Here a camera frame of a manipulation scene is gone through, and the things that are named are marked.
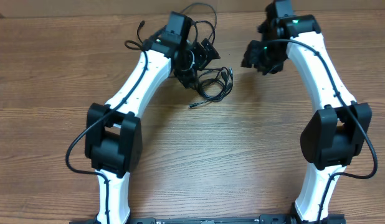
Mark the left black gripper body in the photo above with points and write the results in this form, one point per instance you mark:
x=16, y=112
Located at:
x=201, y=56

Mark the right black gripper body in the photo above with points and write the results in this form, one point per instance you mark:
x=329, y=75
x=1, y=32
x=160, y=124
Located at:
x=268, y=58

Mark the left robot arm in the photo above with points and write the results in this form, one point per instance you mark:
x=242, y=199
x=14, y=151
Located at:
x=113, y=141

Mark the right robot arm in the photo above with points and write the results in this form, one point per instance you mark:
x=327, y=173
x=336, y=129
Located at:
x=338, y=128

